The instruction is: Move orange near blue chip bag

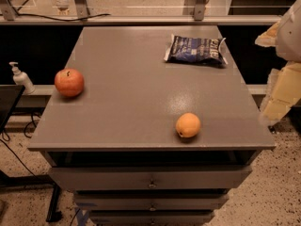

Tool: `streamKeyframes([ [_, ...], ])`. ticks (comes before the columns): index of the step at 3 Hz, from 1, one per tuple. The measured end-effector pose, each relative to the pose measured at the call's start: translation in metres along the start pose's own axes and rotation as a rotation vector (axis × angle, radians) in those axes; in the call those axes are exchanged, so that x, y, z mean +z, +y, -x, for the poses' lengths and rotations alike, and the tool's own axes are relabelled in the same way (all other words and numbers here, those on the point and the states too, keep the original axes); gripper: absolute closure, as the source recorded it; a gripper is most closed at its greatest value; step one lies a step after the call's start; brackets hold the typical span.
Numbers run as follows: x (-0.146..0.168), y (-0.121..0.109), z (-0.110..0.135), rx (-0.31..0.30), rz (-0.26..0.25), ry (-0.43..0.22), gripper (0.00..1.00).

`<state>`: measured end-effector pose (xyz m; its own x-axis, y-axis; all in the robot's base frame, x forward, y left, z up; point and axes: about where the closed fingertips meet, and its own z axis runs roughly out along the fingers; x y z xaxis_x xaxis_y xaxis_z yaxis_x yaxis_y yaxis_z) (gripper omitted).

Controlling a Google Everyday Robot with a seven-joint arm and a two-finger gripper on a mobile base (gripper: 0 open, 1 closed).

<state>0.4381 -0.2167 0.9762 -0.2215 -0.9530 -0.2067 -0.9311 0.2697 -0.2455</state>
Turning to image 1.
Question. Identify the top drawer knob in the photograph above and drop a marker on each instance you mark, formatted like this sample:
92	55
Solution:
152	184

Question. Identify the white pump bottle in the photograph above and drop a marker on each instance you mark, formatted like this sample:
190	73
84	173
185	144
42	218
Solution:
21	78

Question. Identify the grey metal railing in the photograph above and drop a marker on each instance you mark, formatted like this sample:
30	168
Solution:
128	11

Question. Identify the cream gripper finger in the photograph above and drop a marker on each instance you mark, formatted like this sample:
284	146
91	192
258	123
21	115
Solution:
269	37
283	91

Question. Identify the black side table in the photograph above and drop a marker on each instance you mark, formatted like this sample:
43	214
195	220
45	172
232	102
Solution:
9	98

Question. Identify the middle drawer knob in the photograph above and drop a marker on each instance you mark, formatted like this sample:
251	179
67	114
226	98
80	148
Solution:
152	208

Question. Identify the blue chip bag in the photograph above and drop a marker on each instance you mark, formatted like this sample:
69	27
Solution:
195	50

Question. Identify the red apple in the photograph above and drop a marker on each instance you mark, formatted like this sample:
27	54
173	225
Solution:
69	82

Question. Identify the orange fruit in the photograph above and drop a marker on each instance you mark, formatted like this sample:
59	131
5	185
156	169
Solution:
188	125

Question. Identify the drawer knob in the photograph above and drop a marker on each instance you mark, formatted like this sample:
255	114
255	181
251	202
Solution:
152	208
152	184

